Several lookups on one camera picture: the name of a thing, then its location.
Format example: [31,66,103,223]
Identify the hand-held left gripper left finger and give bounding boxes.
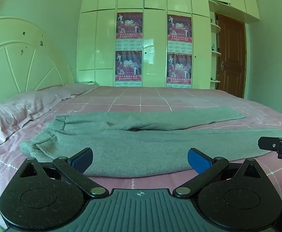
[18,147,109,198]

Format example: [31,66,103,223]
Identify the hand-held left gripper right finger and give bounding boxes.
[173,147,262,198]

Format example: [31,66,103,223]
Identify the red wall poster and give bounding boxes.
[166,53,193,88]
[115,12,144,52]
[114,51,143,87]
[167,14,193,54]

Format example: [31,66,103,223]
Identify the white arched headboard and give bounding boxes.
[0,16,75,108]

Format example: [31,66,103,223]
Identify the white corner shelf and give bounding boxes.
[209,1,222,83]

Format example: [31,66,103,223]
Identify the pink checked bed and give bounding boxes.
[0,83,282,232]

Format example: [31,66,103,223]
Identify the brown wooden door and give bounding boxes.
[215,13,247,99]

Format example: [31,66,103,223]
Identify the large pink pillow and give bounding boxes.
[0,90,67,146]

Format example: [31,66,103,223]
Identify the white glossy wardrobe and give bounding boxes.
[76,0,261,90]

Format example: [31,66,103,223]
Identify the grey pants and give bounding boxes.
[20,107,282,177]

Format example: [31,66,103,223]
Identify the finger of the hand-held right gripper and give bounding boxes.
[258,136,282,151]

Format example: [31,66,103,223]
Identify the flat pink pillow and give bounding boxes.
[59,83,100,99]

